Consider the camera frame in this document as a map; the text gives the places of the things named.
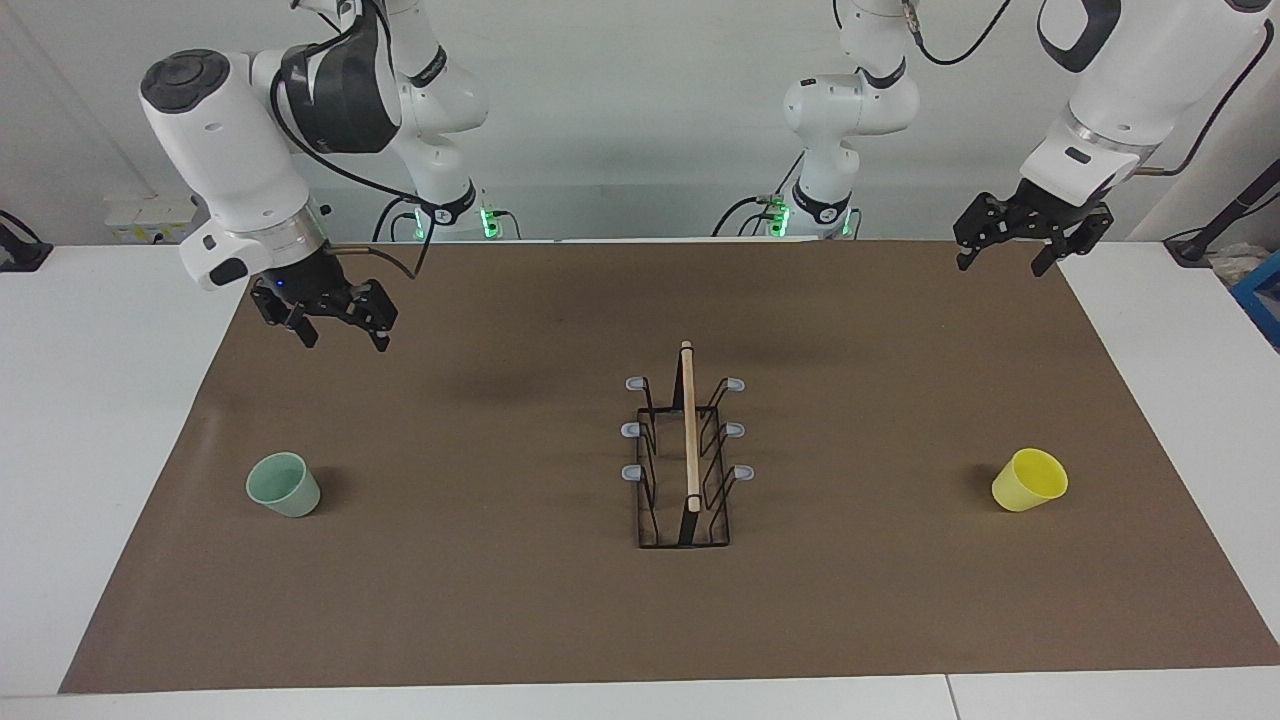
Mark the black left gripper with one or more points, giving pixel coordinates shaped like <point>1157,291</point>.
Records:
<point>1050,215</point>

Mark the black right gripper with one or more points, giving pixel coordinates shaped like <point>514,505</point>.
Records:
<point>305,280</point>

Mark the pale green plastic cup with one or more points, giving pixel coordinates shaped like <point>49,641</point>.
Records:
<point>290,495</point>

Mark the yellow plastic cup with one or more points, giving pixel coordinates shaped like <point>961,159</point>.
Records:
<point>1025,485</point>

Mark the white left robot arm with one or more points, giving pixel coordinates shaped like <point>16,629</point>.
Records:
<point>1130,90</point>

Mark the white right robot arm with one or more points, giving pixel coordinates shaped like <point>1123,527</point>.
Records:
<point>220,130</point>

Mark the black stand pole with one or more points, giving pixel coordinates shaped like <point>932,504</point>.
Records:
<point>1195,245</point>

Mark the crumpled clear plastic bag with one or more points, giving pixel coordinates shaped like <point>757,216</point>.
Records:
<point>1238,262</point>

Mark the blue box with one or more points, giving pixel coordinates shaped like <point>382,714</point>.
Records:
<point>1262,295</point>

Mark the brown table mat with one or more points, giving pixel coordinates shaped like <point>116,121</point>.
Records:
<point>480,560</point>

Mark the black clamp mount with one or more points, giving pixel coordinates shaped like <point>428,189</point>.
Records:
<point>20,252</point>

